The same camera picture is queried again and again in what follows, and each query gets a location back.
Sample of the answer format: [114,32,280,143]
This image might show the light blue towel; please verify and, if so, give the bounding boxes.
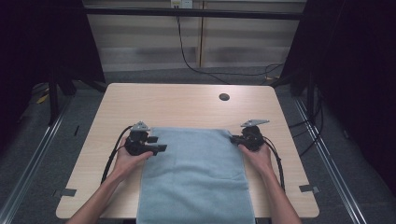
[135,126,257,224]

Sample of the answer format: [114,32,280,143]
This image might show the grey tape strip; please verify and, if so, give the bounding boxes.
[51,188,78,199]
[298,184,321,194]

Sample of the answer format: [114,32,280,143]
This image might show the person's left hand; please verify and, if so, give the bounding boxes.
[111,136,154,183]

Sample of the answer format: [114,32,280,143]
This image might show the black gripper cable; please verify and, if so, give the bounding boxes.
[262,135,286,192]
[100,124,134,185]

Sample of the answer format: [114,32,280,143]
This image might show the metal floor rail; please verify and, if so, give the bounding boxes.
[293,96,370,224]
[0,97,74,224]

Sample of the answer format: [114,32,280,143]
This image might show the black curtain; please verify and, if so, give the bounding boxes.
[270,0,396,195]
[0,0,106,153]

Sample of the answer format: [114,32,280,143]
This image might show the black horizontal bar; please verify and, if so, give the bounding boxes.
[83,7,305,21]

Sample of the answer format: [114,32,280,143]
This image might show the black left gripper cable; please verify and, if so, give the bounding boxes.
[100,124,134,185]

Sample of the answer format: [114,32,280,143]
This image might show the yellow floor item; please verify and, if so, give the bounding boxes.
[35,92,50,105]

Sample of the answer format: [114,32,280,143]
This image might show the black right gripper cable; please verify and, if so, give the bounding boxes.
[262,135,286,192]

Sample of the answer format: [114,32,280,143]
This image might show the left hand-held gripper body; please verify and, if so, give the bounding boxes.
[124,120,160,157]

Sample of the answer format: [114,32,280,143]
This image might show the black metal stand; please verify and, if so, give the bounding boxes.
[47,69,61,127]

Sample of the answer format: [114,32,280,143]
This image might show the person's right hand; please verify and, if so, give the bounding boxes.
[237,141,275,178]

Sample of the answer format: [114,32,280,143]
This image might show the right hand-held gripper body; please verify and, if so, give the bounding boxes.
[236,119,271,152]

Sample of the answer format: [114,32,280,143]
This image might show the white wall outlet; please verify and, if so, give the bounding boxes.
[169,0,194,10]

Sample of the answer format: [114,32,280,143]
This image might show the black floor cables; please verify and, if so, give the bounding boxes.
[288,87,325,157]

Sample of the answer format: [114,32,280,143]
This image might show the black wall cable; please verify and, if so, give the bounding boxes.
[175,14,285,86]

